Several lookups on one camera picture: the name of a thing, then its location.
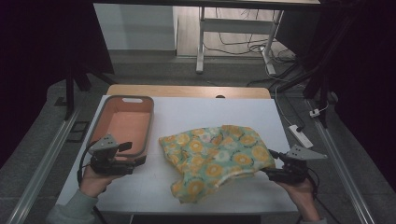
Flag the white table mat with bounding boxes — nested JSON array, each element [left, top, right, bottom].
[[55, 95, 298, 216]]

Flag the orange plastic basket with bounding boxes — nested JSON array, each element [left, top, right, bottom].
[[86, 94, 155, 162]]

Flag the white panel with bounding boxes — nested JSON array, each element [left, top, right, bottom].
[[92, 3, 179, 51]]

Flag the black floor plate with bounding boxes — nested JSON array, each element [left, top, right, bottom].
[[65, 120, 91, 144]]

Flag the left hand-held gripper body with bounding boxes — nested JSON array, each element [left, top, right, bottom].
[[88, 133, 137, 176]]

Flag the person's left hand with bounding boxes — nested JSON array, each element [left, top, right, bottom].
[[79, 165, 122, 198]]

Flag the white metal desk frame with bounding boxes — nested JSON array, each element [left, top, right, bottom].
[[195, 6, 285, 76]]

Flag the black metal stand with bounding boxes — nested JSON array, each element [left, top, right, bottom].
[[276, 60, 332, 129], [63, 66, 120, 121]]

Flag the floral cloth bag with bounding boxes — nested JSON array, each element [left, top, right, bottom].
[[158, 124, 276, 205]]

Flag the person's right hand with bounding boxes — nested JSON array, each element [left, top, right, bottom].
[[276, 179, 318, 216]]

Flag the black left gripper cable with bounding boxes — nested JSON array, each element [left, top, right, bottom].
[[77, 140, 108, 224]]

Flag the dark curtain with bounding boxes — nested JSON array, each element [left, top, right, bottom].
[[275, 0, 396, 194], [0, 0, 116, 171]]

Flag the white power strip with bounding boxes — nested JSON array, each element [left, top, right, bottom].
[[288, 124, 315, 150]]

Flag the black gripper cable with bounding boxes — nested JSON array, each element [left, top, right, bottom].
[[77, 140, 108, 224], [306, 167, 341, 224]]

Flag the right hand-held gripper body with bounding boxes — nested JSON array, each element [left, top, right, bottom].
[[267, 144, 329, 185]]

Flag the tangle of floor cables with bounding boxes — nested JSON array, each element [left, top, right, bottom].
[[204, 7, 307, 88]]

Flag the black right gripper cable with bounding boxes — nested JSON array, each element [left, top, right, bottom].
[[306, 167, 341, 224]]

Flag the aluminium rail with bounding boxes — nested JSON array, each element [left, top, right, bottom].
[[305, 98, 377, 224], [6, 106, 82, 224]]

